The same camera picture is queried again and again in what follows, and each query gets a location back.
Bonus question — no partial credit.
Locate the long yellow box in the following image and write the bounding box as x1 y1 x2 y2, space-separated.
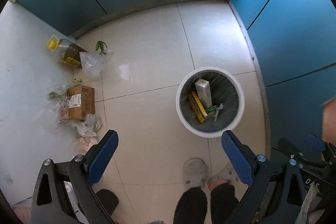
187 91 208 123

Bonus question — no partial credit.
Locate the grey slipper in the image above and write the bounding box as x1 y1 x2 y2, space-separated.
209 162 240 183
183 158 208 190

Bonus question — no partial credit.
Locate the black trouser leg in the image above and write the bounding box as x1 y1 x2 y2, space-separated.
210 183 239 224
173 187 207 224

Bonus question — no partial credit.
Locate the right black trouser leg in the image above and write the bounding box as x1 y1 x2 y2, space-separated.
210 183 239 224

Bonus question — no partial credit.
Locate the pink bag of food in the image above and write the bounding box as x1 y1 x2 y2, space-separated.
73 136 98 155

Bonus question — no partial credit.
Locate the green vegetable scrap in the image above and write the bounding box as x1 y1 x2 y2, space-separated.
95 40 108 55

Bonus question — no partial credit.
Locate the white green medicine sachet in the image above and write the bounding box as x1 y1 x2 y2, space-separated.
206 103 223 122

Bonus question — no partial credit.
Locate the left grey slipper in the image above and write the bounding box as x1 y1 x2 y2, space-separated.
183 158 208 190

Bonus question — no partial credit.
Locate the plastic bag of vegetables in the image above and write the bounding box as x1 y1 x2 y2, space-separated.
47 82 102 137

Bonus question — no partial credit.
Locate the clear plastic bag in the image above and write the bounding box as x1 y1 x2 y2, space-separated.
80 48 113 80

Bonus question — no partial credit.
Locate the right grey slipper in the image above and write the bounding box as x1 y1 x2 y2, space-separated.
209 162 240 183

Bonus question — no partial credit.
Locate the left black trouser leg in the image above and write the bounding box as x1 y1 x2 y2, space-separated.
173 187 207 224

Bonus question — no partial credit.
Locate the yellow cooking oil bottle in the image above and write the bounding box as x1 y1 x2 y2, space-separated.
47 35 86 68

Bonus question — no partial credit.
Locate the white round trash bin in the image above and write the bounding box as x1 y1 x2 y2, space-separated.
176 67 245 138

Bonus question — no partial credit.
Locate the white pink toothpaste box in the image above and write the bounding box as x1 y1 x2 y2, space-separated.
195 79 213 109

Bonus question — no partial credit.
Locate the brown cardboard box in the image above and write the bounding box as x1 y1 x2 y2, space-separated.
67 85 96 121

